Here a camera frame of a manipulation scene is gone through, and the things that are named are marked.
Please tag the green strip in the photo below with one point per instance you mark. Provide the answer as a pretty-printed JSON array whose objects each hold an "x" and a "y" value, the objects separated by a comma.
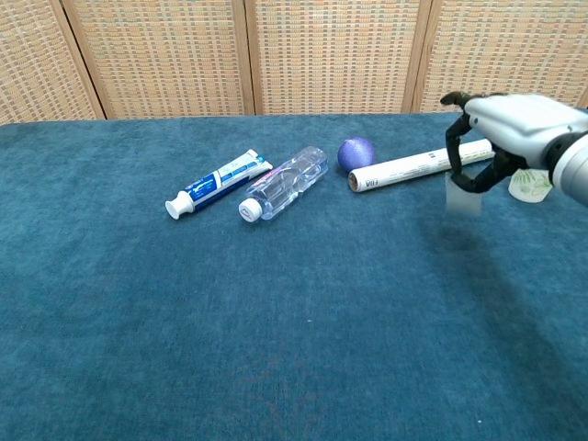
[{"x": 461, "y": 204}]

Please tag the white paper cup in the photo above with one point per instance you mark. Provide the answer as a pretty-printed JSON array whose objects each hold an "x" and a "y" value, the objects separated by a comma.
[{"x": 528, "y": 190}]

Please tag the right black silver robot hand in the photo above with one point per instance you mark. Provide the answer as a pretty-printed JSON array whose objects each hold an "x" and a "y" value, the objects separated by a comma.
[{"x": 510, "y": 124}]

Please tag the blue carpet table cover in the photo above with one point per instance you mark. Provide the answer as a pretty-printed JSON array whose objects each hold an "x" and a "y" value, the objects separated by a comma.
[{"x": 184, "y": 298}]

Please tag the purple ball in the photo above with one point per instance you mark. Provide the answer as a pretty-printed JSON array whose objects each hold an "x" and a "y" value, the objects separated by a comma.
[{"x": 356, "y": 154}]

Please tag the white paper roll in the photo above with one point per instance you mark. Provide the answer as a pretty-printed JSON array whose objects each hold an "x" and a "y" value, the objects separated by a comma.
[{"x": 404, "y": 172}]

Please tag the woven bamboo folding screen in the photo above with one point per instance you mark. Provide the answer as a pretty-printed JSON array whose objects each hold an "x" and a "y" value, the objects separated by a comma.
[{"x": 335, "y": 55}]

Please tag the clear plastic water bottle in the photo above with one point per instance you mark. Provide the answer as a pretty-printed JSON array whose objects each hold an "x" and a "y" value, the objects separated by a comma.
[{"x": 285, "y": 184}]

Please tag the blue white toothpaste tube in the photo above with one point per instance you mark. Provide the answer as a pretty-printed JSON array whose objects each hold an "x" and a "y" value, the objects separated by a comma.
[{"x": 220, "y": 181}]

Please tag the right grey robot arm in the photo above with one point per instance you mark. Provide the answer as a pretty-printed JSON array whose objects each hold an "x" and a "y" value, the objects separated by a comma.
[{"x": 574, "y": 170}]

